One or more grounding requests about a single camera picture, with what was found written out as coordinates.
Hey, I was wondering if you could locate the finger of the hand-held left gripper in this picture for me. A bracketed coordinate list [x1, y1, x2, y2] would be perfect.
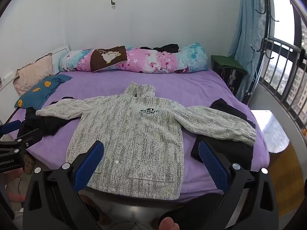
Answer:
[0, 128, 44, 154]
[0, 122, 22, 136]

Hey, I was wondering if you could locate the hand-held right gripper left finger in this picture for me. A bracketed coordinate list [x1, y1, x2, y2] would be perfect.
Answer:
[23, 140, 106, 230]

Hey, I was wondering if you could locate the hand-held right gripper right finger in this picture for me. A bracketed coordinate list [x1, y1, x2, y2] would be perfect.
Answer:
[198, 139, 280, 230]

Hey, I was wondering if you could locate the white speckled knit jacket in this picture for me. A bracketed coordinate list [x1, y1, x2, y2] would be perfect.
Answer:
[35, 81, 257, 200]

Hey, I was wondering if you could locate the black clothes pile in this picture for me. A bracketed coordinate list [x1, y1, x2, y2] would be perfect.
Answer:
[139, 44, 180, 53]

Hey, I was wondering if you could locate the brown printed box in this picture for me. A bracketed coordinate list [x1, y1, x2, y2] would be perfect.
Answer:
[23, 154, 36, 174]

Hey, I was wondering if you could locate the black garment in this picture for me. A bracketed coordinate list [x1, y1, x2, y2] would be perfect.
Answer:
[209, 98, 256, 128]
[18, 96, 81, 137]
[191, 134, 254, 170]

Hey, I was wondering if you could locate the blue pillow with orange print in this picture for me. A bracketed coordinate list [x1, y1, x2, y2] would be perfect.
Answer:
[14, 74, 73, 109]

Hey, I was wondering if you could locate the beige pillow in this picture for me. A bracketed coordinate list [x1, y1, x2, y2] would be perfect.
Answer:
[13, 53, 54, 96]

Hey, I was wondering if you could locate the glossy bedside table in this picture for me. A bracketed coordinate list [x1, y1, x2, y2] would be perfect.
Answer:
[251, 110, 290, 154]

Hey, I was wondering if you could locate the purple fleece bed blanket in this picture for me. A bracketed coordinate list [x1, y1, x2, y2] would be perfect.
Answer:
[5, 68, 270, 194]

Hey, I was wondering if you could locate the brown cartoon pillow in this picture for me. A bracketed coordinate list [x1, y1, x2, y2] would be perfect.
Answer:
[90, 45, 128, 73]

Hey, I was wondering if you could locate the black window railing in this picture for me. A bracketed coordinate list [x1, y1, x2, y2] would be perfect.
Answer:
[249, 36, 307, 135]

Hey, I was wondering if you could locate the light blue curtain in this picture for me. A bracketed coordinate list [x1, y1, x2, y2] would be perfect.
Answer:
[227, 0, 270, 103]

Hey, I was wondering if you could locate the black coat rack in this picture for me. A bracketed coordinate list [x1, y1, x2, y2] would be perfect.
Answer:
[247, 0, 287, 106]

